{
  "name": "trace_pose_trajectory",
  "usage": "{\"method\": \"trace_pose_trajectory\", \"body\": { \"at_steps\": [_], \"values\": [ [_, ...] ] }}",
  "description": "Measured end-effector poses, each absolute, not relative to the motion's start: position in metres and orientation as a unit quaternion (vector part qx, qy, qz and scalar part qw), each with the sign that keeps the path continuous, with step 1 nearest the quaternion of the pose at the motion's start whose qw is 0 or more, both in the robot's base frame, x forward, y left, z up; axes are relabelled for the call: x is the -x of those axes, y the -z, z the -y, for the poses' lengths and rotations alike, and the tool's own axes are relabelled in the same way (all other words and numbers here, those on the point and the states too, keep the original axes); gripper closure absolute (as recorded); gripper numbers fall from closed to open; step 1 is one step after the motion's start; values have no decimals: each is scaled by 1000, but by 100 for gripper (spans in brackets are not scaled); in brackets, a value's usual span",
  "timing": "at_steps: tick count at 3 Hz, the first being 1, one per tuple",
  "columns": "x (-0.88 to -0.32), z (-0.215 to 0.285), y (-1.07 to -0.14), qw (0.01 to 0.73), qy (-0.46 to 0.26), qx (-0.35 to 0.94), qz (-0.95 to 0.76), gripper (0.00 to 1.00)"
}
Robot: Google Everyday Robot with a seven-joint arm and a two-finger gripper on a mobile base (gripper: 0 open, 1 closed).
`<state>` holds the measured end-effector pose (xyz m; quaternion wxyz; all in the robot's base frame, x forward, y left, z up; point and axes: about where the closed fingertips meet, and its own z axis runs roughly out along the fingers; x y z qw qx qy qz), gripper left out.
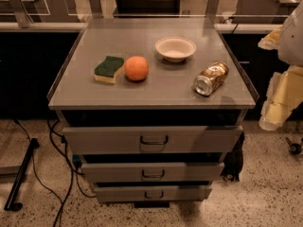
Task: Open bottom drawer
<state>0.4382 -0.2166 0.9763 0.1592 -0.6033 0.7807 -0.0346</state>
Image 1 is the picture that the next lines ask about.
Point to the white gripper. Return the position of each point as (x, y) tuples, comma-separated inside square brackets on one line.
[(292, 43)]

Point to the grey bottom drawer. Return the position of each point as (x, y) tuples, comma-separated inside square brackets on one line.
[(152, 193)]

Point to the grey drawer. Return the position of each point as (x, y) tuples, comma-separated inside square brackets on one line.
[(152, 172), (152, 193), (132, 140)]

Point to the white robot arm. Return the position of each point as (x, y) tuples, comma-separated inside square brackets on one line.
[(291, 42)]

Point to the grey top drawer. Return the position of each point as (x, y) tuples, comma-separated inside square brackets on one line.
[(132, 140)]

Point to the grey drawer cabinet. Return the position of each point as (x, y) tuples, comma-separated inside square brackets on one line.
[(165, 98)]

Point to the grey middle drawer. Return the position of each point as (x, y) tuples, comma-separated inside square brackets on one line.
[(152, 172)]

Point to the gold soda can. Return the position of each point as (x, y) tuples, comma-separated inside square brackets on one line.
[(211, 79)]

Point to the black caster wheel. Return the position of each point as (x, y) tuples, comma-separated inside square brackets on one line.
[(295, 148)]

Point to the white bowl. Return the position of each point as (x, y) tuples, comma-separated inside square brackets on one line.
[(175, 49)]

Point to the orange fruit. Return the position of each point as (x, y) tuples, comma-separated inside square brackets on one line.
[(136, 68)]

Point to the dark office chair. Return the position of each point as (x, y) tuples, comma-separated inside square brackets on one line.
[(146, 8)]

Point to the green yellow sponge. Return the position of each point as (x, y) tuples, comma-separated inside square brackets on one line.
[(109, 70)]

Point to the clear acrylic barrier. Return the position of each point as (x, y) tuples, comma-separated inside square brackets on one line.
[(26, 12)]

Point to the black floor stand bar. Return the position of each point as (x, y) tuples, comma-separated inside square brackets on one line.
[(12, 204)]

